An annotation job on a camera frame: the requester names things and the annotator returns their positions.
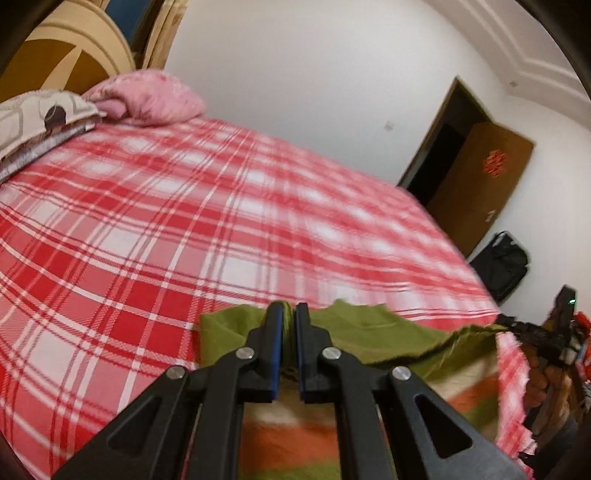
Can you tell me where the narrow beige floral curtain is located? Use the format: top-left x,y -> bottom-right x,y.
143,0 -> 190,70

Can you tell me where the green knit sweater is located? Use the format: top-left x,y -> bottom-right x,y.
199,299 -> 509,480

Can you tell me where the person's right hand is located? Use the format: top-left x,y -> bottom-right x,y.
526,350 -> 572,422

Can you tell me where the brown door frame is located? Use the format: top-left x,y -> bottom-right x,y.
398,76 -> 490,206

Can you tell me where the pink pillow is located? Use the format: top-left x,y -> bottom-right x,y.
82,69 -> 207,129

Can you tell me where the cream wooden headboard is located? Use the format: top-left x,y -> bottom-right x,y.
0,0 -> 137,103

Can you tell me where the window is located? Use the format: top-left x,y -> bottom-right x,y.
102,0 -> 164,54

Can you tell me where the brown wooden door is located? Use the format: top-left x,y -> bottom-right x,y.
427,122 -> 535,259

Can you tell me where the black bag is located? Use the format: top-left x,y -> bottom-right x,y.
468,232 -> 528,303

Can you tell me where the grey patterned pillow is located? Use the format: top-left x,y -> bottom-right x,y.
0,90 -> 108,183

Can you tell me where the bed with red plaid sheet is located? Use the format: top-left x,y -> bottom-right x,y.
0,115 -> 539,478

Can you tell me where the red paper door decoration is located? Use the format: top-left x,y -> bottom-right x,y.
481,148 -> 506,177

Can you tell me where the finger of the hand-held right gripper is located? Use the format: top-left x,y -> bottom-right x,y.
500,316 -> 537,343

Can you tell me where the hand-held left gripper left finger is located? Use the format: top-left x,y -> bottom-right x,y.
53,301 -> 284,480

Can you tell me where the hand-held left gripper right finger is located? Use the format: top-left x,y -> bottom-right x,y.
295,302 -> 529,480

